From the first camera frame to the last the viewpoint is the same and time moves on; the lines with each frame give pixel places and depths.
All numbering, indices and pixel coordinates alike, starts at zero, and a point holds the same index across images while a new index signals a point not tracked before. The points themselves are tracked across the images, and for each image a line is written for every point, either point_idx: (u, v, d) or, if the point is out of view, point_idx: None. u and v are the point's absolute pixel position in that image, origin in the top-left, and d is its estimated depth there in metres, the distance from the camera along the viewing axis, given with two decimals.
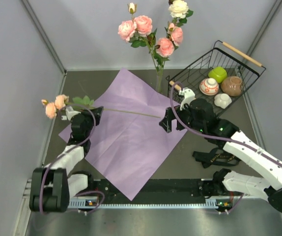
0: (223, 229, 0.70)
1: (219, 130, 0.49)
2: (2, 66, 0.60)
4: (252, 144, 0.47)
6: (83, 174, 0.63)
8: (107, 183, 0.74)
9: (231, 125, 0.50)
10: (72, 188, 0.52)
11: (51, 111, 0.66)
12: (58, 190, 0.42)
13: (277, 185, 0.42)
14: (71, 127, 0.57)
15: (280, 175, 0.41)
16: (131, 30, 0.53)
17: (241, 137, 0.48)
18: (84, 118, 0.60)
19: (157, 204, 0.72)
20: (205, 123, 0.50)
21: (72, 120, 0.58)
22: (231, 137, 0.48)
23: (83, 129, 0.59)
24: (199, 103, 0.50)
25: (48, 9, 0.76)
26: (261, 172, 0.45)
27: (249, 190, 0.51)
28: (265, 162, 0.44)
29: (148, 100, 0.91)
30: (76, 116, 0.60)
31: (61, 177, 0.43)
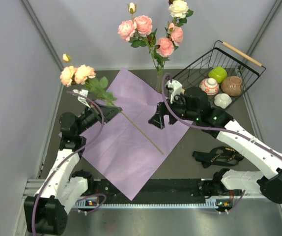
0: (223, 229, 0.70)
1: (213, 118, 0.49)
2: (2, 66, 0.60)
4: (246, 133, 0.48)
6: (83, 178, 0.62)
8: (107, 183, 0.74)
9: (225, 114, 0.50)
10: (70, 198, 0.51)
11: (66, 78, 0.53)
12: (53, 221, 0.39)
13: (269, 174, 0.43)
14: (62, 130, 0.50)
15: (272, 163, 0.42)
16: (131, 30, 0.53)
17: (235, 126, 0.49)
18: (74, 117, 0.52)
19: (157, 204, 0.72)
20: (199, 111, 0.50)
21: (61, 120, 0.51)
22: (225, 127, 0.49)
23: (74, 130, 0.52)
24: (193, 92, 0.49)
25: (48, 9, 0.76)
26: (253, 161, 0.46)
27: (246, 185, 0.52)
28: (258, 151, 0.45)
29: (148, 100, 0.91)
30: (65, 113, 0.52)
31: (54, 209, 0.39)
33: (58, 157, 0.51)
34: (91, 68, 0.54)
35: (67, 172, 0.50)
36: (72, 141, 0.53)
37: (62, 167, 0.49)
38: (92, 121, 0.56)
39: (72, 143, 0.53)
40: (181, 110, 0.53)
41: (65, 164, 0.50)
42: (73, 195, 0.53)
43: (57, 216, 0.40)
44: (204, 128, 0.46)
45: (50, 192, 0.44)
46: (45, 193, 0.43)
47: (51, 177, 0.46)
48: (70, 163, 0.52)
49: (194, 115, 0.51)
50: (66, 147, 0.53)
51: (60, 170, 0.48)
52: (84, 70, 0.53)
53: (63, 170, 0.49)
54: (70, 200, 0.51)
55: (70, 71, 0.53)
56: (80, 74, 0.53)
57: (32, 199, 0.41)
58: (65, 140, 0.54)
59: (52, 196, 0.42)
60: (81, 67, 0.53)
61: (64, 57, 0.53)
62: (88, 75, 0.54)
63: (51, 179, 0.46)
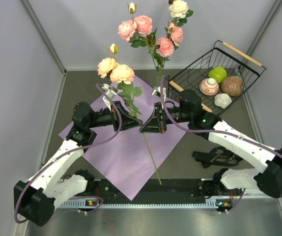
0: (223, 229, 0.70)
1: (203, 121, 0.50)
2: (2, 66, 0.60)
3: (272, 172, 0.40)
4: (235, 132, 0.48)
6: (83, 179, 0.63)
8: (107, 183, 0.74)
9: (214, 116, 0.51)
10: (64, 194, 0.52)
11: (101, 69, 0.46)
12: (37, 214, 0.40)
13: (261, 167, 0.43)
14: (73, 117, 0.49)
15: (261, 157, 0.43)
16: (131, 30, 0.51)
17: (223, 126, 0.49)
18: (90, 109, 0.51)
19: (157, 204, 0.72)
20: (193, 114, 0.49)
21: (76, 108, 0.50)
22: (214, 128, 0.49)
23: (86, 122, 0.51)
24: (188, 96, 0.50)
25: (48, 9, 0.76)
26: (245, 157, 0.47)
27: (244, 183, 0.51)
28: (247, 146, 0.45)
29: (148, 100, 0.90)
30: (83, 103, 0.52)
31: (38, 203, 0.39)
33: (62, 147, 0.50)
34: (130, 73, 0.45)
35: (65, 166, 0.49)
36: (81, 133, 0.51)
37: (60, 160, 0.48)
38: (106, 121, 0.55)
39: (80, 135, 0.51)
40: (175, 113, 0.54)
41: (66, 157, 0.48)
42: (68, 192, 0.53)
43: (41, 210, 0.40)
44: (197, 131, 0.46)
45: (42, 184, 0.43)
46: (36, 183, 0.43)
47: (47, 168, 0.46)
48: (71, 158, 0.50)
49: (187, 116, 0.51)
50: (72, 138, 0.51)
51: (57, 163, 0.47)
52: (123, 72, 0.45)
53: (61, 163, 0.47)
54: (63, 195, 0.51)
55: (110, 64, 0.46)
56: (118, 73, 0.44)
57: (22, 185, 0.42)
58: (73, 131, 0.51)
59: (41, 190, 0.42)
60: (122, 65, 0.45)
61: (111, 46, 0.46)
62: (124, 79, 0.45)
63: (47, 169, 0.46)
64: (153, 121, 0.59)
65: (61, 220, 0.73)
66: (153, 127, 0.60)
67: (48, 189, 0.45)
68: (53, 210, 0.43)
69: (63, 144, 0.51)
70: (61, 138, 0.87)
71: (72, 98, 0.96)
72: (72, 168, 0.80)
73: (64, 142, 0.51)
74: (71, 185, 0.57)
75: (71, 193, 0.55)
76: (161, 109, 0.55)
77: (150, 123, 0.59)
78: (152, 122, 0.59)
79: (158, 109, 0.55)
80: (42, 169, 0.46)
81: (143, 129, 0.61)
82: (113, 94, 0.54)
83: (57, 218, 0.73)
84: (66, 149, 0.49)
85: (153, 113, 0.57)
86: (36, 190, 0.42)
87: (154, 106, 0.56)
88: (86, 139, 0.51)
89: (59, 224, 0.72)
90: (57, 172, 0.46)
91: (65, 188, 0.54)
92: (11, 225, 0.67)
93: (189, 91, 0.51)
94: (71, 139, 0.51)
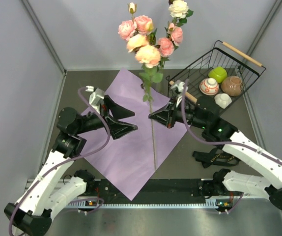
0: (223, 229, 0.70)
1: (218, 131, 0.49)
2: (2, 65, 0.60)
3: None
4: (252, 144, 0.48)
6: (82, 180, 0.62)
8: (106, 183, 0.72)
9: (230, 126, 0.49)
10: (61, 201, 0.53)
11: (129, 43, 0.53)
12: (32, 232, 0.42)
13: (278, 185, 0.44)
14: (57, 125, 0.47)
15: (281, 174, 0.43)
16: (131, 30, 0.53)
17: (240, 137, 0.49)
18: (76, 116, 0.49)
19: (157, 204, 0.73)
20: (209, 123, 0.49)
21: (60, 116, 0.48)
22: (231, 138, 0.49)
23: (72, 129, 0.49)
24: (207, 104, 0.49)
25: (48, 9, 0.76)
26: (261, 172, 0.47)
27: (250, 189, 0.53)
28: (265, 162, 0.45)
29: (148, 100, 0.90)
30: (68, 108, 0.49)
31: (29, 225, 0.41)
33: (48, 162, 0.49)
34: (154, 57, 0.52)
35: (53, 181, 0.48)
36: (68, 141, 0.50)
37: (46, 178, 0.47)
38: (96, 124, 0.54)
39: (67, 144, 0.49)
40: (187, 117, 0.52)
41: (51, 174, 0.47)
42: (65, 199, 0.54)
43: (35, 228, 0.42)
44: (215, 143, 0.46)
45: (30, 205, 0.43)
46: (25, 204, 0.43)
47: (34, 188, 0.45)
48: (60, 171, 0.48)
49: (202, 124, 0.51)
50: (58, 146, 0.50)
51: (43, 181, 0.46)
52: (149, 53, 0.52)
53: (47, 181, 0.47)
54: (60, 204, 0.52)
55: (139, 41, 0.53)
56: (141, 54, 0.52)
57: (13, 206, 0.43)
58: (60, 139, 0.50)
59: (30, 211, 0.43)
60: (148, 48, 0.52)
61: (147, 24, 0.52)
62: (146, 60, 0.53)
63: (34, 189, 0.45)
64: (163, 113, 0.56)
65: (61, 220, 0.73)
66: (162, 119, 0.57)
67: (39, 208, 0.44)
68: (50, 221, 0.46)
69: (49, 158, 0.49)
70: None
71: (72, 98, 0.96)
72: (73, 168, 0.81)
73: (50, 155, 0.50)
74: (68, 191, 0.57)
75: (68, 200, 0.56)
76: (174, 106, 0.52)
77: (160, 113, 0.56)
78: (163, 113, 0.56)
79: (172, 104, 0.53)
80: (29, 189, 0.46)
81: (152, 116, 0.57)
82: (99, 98, 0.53)
83: (57, 218, 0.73)
84: (52, 163, 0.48)
85: (166, 107, 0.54)
86: (25, 212, 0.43)
87: (168, 102, 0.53)
88: (74, 148, 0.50)
89: (58, 224, 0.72)
90: (45, 191, 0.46)
91: (62, 194, 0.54)
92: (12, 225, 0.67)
93: (207, 98, 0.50)
94: (57, 150, 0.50)
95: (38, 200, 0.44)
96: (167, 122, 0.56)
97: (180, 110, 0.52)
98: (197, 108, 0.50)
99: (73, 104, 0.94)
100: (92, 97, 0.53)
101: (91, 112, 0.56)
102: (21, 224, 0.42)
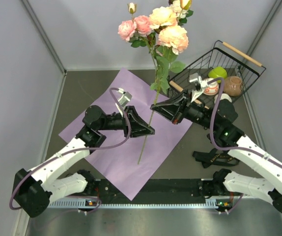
0: (222, 229, 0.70)
1: (225, 134, 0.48)
2: (2, 65, 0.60)
3: None
4: (259, 149, 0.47)
6: (83, 179, 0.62)
8: (107, 183, 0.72)
9: (236, 130, 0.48)
10: (62, 190, 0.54)
11: (157, 17, 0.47)
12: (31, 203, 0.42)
13: None
14: (83, 119, 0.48)
15: None
16: (131, 30, 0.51)
17: (246, 142, 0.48)
18: (101, 112, 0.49)
19: (157, 204, 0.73)
20: (222, 129, 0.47)
21: (88, 110, 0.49)
22: (237, 143, 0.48)
23: (97, 125, 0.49)
24: (227, 111, 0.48)
25: (48, 9, 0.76)
26: (267, 177, 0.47)
27: (251, 191, 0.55)
28: (272, 167, 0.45)
29: (148, 100, 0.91)
30: (95, 106, 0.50)
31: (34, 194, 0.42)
33: (69, 144, 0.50)
34: (183, 40, 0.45)
35: (69, 162, 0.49)
36: (91, 134, 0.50)
37: (65, 157, 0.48)
38: (117, 125, 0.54)
39: (90, 136, 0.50)
40: (197, 114, 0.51)
41: (70, 154, 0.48)
42: (65, 189, 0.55)
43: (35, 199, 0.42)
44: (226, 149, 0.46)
45: (42, 176, 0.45)
46: (37, 174, 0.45)
47: (50, 161, 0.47)
48: (77, 156, 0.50)
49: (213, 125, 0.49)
50: (81, 137, 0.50)
51: (61, 159, 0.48)
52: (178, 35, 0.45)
53: (65, 160, 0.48)
54: (60, 191, 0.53)
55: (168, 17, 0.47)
56: (169, 33, 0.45)
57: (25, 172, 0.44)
58: (84, 131, 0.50)
59: (39, 182, 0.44)
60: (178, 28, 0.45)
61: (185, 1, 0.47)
62: (173, 43, 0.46)
63: (50, 163, 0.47)
64: (171, 106, 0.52)
65: (61, 220, 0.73)
66: (166, 112, 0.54)
67: (47, 182, 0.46)
68: (47, 204, 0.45)
69: (70, 141, 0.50)
70: (61, 138, 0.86)
71: (72, 98, 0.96)
72: (73, 168, 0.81)
73: (72, 140, 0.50)
74: (69, 183, 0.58)
75: (67, 192, 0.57)
76: (188, 102, 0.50)
77: (167, 106, 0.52)
78: (170, 107, 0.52)
79: (186, 99, 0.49)
80: (45, 162, 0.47)
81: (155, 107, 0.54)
82: (126, 100, 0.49)
83: (57, 218, 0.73)
84: (73, 148, 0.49)
85: (178, 101, 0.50)
86: (35, 181, 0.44)
87: (183, 95, 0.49)
88: (95, 141, 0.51)
89: (59, 224, 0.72)
90: (59, 168, 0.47)
91: (63, 184, 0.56)
92: (12, 225, 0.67)
93: (228, 104, 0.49)
94: (79, 138, 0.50)
95: (50, 174, 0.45)
96: (173, 117, 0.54)
97: (191, 107, 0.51)
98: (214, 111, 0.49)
99: (73, 105, 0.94)
100: (121, 97, 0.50)
101: (116, 112, 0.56)
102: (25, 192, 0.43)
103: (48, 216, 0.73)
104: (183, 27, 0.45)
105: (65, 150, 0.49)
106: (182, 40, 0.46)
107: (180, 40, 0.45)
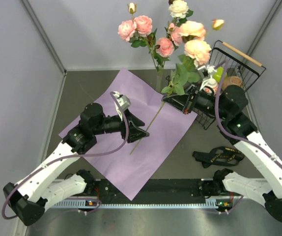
0: (222, 229, 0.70)
1: (237, 126, 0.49)
2: (2, 66, 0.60)
3: None
4: (267, 149, 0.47)
6: (81, 180, 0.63)
8: (107, 183, 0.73)
9: (249, 123, 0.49)
10: (58, 195, 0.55)
11: (189, 29, 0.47)
12: (22, 218, 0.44)
13: (281, 194, 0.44)
14: (80, 115, 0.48)
15: None
16: (131, 31, 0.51)
17: (257, 138, 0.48)
18: (101, 112, 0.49)
19: (157, 204, 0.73)
20: (231, 116, 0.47)
21: (87, 108, 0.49)
22: (247, 137, 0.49)
23: (93, 124, 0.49)
24: (235, 96, 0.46)
25: (48, 9, 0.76)
26: (268, 178, 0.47)
27: (248, 193, 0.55)
28: (276, 170, 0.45)
29: (148, 100, 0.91)
30: (97, 104, 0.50)
31: (23, 208, 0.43)
33: (55, 151, 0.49)
34: (207, 55, 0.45)
35: (56, 172, 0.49)
36: (79, 136, 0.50)
37: (50, 166, 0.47)
38: (113, 128, 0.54)
39: (77, 139, 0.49)
40: (207, 102, 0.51)
41: (56, 163, 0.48)
42: (63, 193, 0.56)
43: (26, 214, 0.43)
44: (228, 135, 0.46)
45: (28, 190, 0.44)
46: (23, 188, 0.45)
47: (36, 173, 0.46)
48: (64, 164, 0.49)
49: (221, 114, 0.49)
50: (69, 139, 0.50)
51: (47, 169, 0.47)
52: (204, 50, 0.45)
53: (51, 169, 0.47)
54: (57, 196, 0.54)
55: (200, 31, 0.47)
56: (196, 45, 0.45)
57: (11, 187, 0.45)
58: (71, 133, 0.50)
59: (26, 196, 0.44)
60: (205, 43, 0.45)
61: (218, 23, 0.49)
62: (198, 55, 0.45)
63: (36, 175, 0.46)
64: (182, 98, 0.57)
65: (61, 220, 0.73)
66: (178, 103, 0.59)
67: (36, 194, 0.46)
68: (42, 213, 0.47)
69: (58, 147, 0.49)
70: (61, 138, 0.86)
71: (71, 98, 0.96)
72: (72, 168, 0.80)
73: (59, 145, 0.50)
74: (67, 186, 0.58)
75: (66, 195, 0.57)
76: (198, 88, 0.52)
77: (177, 97, 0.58)
78: (180, 98, 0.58)
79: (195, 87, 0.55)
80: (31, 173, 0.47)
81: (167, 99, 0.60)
82: (126, 105, 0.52)
83: (57, 218, 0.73)
84: (59, 155, 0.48)
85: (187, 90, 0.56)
86: (22, 195, 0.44)
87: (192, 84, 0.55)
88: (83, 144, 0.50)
89: (58, 224, 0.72)
90: (46, 179, 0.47)
91: (60, 188, 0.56)
92: (11, 225, 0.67)
93: (238, 89, 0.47)
94: (67, 142, 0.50)
95: (36, 187, 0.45)
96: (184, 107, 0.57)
97: (201, 96, 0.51)
98: (223, 96, 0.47)
99: (72, 105, 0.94)
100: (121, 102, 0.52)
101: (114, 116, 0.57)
102: (15, 207, 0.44)
103: (48, 216, 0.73)
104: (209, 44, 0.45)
105: (49, 159, 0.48)
106: (206, 55, 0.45)
107: (203, 55, 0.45)
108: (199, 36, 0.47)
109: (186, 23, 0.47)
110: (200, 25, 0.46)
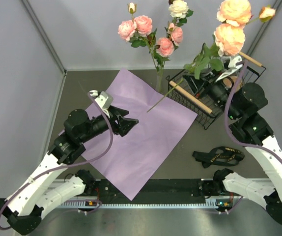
0: (221, 229, 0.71)
1: (253, 129, 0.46)
2: (2, 66, 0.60)
3: None
4: (281, 155, 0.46)
6: (80, 183, 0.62)
8: (107, 183, 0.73)
9: (265, 126, 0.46)
10: (55, 200, 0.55)
11: (230, 12, 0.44)
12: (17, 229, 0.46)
13: None
14: (64, 123, 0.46)
15: None
16: (131, 31, 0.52)
17: (272, 144, 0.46)
18: (86, 119, 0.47)
19: (157, 204, 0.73)
20: (246, 116, 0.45)
21: (70, 115, 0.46)
22: (263, 142, 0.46)
23: (78, 132, 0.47)
24: (254, 95, 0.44)
25: (48, 9, 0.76)
26: (277, 184, 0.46)
27: (248, 194, 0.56)
28: None
29: (148, 100, 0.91)
30: (81, 110, 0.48)
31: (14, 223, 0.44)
33: (42, 163, 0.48)
34: (235, 48, 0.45)
35: (44, 185, 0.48)
36: (65, 145, 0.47)
37: (37, 181, 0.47)
38: (103, 127, 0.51)
39: (63, 148, 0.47)
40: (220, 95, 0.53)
41: (42, 178, 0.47)
42: (59, 198, 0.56)
43: (20, 226, 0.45)
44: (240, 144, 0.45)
45: (17, 206, 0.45)
46: (13, 204, 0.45)
47: (23, 189, 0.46)
48: (51, 176, 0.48)
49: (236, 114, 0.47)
50: (55, 148, 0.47)
51: (34, 184, 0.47)
52: (232, 42, 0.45)
53: (38, 184, 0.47)
54: (53, 203, 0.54)
55: (239, 17, 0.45)
56: (226, 34, 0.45)
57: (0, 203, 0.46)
58: (57, 142, 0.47)
59: (15, 213, 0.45)
60: (237, 36, 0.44)
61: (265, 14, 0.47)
62: (225, 44, 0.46)
63: (24, 190, 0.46)
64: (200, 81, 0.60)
65: (61, 220, 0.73)
66: None
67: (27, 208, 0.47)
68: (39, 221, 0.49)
69: (44, 159, 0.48)
70: None
71: (71, 98, 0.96)
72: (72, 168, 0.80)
73: (45, 157, 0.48)
74: (65, 191, 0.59)
75: (62, 200, 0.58)
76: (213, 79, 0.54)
77: None
78: None
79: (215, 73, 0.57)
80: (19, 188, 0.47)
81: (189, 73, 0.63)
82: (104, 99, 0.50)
83: (57, 218, 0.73)
84: (45, 167, 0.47)
85: None
86: (12, 212, 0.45)
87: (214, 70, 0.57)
88: (70, 153, 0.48)
89: (59, 224, 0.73)
90: (34, 193, 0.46)
91: (56, 193, 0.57)
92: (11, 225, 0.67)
93: (257, 89, 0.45)
94: (52, 153, 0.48)
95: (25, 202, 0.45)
96: None
97: (216, 86, 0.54)
98: (240, 94, 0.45)
99: (72, 105, 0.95)
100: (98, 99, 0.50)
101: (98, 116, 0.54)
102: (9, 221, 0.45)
103: (49, 216, 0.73)
104: (241, 37, 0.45)
105: (35, 173, 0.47)
106: (233, 47, 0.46)
107: (229, 45, 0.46)
108: (237, 22, 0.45)
109: (231, 3, 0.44)
110: (243, 11, 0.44)
